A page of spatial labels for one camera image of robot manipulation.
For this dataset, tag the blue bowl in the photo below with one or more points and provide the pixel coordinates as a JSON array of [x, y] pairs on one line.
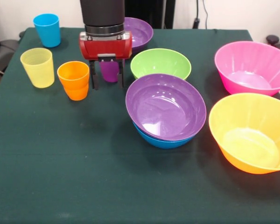
[[163, 143]]

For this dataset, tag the orange bowl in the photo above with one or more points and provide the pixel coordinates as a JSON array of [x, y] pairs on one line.
[[249, 140]]

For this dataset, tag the purple bowl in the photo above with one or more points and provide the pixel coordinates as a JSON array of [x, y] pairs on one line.
[[165, 109], [140, 32]]

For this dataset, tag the blue cup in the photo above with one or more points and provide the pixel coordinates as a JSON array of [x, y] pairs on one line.
[[47, 30]]

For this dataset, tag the purple cup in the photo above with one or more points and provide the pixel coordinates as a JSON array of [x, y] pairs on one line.
[[108, 72]]

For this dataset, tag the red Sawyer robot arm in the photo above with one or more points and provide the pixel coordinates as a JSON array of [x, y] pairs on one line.
[[102, 14]]

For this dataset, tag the green bowl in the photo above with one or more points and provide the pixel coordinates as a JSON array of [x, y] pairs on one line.
[[161, 63]]

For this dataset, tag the black office chair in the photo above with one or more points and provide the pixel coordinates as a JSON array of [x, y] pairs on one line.
[[2, 53], [276, 43]]

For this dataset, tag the pink bowl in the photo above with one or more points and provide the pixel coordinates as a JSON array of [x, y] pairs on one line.
[[249, 70]]

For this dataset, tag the dark green table cloth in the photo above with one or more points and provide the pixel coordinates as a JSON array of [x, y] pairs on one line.
[[60, 151]]

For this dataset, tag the yellow cup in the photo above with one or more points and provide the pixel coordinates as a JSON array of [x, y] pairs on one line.
[[38, 70]]

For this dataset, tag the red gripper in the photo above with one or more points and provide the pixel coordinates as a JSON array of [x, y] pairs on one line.
[[105, 49]]

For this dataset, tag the orange cup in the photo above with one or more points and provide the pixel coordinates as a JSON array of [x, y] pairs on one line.
[[76, 93], [73, 75]]

